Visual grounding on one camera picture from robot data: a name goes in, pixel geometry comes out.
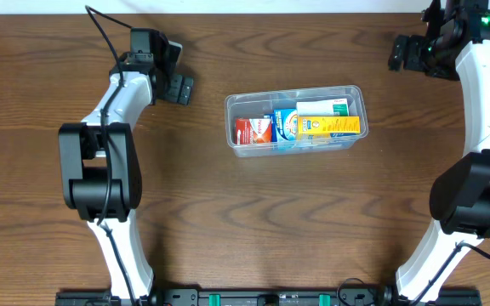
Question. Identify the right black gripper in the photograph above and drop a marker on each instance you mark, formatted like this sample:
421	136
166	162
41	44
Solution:
404	53

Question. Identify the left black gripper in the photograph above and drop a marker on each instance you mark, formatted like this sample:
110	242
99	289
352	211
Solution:
179	93

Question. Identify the white green Panadol box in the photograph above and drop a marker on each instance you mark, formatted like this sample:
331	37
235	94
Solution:
327	107

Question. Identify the yellow medicine box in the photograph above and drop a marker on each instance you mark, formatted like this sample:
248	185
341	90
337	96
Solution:
318	125

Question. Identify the red Panadol ActiFast box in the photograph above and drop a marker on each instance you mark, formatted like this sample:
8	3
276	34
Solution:
253	131

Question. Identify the clear plastic container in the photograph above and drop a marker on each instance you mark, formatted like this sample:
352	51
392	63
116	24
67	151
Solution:
261	105

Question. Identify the blue fever patch box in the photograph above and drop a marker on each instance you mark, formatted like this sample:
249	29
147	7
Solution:
284	125

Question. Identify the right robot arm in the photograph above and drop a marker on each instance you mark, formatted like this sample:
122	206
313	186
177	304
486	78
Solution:
459	198

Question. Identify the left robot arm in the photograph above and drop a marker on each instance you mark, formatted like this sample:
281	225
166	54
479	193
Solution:
100	169

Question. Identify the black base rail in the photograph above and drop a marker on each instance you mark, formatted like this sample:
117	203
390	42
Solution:
351	295

